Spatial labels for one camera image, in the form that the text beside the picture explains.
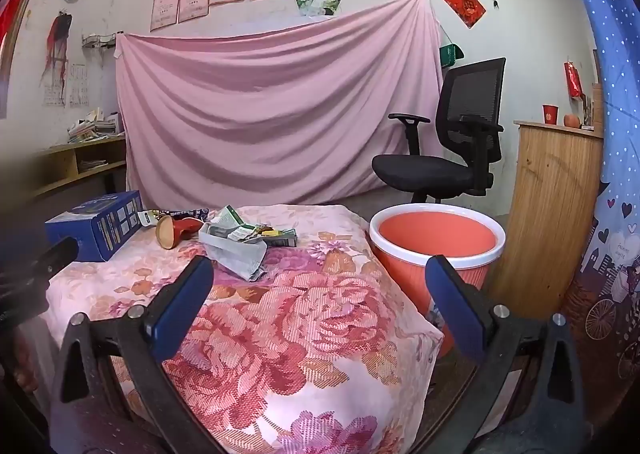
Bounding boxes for red diamond wall poster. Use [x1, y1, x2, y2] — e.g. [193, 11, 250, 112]
[438, 0, 487, 29]

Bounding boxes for red hanging packet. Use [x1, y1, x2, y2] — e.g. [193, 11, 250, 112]
[564, 61, 587, 100]

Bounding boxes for purple snack wrapper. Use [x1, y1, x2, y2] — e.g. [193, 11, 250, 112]
[140, 207, 207, 227]

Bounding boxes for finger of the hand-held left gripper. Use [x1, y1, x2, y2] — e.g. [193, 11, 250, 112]
[27, 236, 80, 280]

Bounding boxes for wooden cabinet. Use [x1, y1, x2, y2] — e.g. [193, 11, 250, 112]
[487, 120, 606, 320]

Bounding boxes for red black hanging ornament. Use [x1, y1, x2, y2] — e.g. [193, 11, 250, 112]
[41, 10, 74, 85]

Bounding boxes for floral pink blanket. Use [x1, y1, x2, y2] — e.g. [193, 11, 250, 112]
[40, 204, 446, 454]

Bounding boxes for grey paper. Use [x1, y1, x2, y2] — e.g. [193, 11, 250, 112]
[199, 233, 269, 283]

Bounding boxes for green hanging bag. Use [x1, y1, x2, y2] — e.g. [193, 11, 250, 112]
[440, 44, 465, 69]

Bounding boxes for white wall calendar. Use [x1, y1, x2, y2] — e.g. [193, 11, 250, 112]
[42, 63, 90, 109]

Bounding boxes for pink hanging sheet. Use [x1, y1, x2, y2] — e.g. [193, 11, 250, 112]
[114, 0, 446, 207]

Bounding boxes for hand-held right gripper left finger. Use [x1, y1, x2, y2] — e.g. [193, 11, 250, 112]
[52, 255, 226, 454]

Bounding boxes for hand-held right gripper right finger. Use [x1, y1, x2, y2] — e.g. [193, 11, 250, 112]
[415, 255, 588, 454]

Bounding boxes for wire wall shelf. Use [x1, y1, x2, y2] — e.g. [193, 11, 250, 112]
[81, 32, 118, 51]

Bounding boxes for person's left hand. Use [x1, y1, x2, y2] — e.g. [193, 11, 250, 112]
[12, 329, 40, 392]

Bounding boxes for blue dotted printed curtain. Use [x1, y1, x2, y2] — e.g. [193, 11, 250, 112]
[550, 0, 640, 435]

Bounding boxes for blue cardboard box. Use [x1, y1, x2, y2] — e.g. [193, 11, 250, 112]
[45, 190, 144, 263]

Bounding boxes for orange white-rimmed bin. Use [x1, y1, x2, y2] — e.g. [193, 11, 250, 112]
[369, 202, 507, 335]

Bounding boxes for brown wooden door frame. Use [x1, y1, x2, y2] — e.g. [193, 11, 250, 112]
[591, 49, 602, 131]

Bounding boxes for black office chair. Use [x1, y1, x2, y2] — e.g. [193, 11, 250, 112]
[371, 57, 507, 205]

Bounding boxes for stack of books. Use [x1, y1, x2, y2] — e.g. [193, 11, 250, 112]
[67, 108, 126, 144]

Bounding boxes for wooden shelf unit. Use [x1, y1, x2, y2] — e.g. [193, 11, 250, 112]
[30, 134, 128, 200]

